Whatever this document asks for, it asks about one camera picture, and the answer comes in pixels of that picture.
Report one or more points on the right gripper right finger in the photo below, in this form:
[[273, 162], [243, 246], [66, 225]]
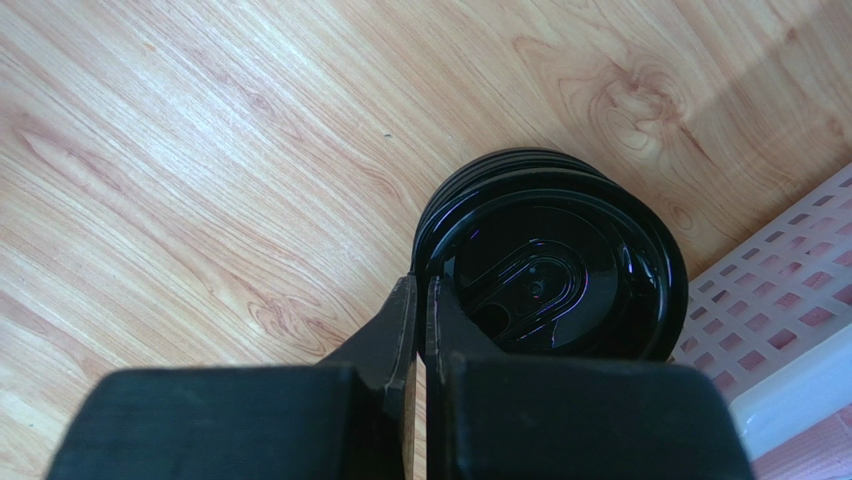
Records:
[[491, 415]]

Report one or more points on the black plastic cup lid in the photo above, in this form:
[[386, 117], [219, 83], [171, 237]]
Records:
[[552, 273]]

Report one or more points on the white plastic basket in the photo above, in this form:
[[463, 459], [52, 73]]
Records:
[[770, 323]]

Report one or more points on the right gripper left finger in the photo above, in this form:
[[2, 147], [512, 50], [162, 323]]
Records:
[[346, 417]]

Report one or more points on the stack of black lids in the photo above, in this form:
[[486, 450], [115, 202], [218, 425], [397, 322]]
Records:
[[532, 166]]

